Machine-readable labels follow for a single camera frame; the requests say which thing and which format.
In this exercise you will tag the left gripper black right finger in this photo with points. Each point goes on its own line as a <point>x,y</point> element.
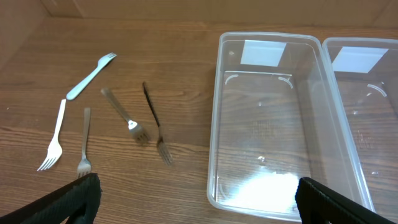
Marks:
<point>318,204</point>

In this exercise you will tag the white plastic fork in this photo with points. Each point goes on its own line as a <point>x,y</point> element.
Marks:
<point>54,150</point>

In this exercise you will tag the clear plastic container left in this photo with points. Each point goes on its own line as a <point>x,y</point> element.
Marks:
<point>277,118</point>

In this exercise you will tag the clear plastic container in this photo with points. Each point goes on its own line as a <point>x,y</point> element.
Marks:
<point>277,118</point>
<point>366,73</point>

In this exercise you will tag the dark metal fork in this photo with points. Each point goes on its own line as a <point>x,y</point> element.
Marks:
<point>161,145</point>

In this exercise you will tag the wide metal fork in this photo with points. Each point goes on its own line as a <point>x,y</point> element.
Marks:
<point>136,130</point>

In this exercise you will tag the clear plastic container right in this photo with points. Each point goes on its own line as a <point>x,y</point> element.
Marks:
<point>366,73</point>

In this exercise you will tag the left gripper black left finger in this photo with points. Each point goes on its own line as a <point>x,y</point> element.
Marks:
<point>76,202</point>

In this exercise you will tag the pale blue plastic fork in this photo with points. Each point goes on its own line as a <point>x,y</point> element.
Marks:
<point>102,62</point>

